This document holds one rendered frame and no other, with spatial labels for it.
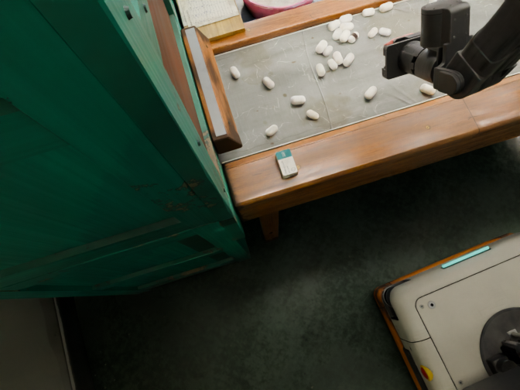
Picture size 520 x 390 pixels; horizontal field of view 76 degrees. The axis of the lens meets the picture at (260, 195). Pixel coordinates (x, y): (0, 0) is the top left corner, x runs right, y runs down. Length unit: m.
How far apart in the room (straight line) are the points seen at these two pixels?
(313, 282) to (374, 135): 0.83
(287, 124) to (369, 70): 0.26
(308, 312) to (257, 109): 0.92
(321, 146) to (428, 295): 0.71
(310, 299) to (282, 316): 0.14
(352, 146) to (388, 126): 0.10
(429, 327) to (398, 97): 0.76
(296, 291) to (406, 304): 0.45
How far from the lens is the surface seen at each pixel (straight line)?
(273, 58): 0.94
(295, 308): 1.49
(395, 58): 0.75
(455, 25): 0.64
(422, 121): 0.88
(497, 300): 1.41
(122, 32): 0.22
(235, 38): 0.96
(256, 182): 0.76
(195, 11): 1.02
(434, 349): 1.32
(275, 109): 0.86
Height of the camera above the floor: 1.48
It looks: 74 degrees down
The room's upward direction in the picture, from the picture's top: 11 degrees counter-clockwise
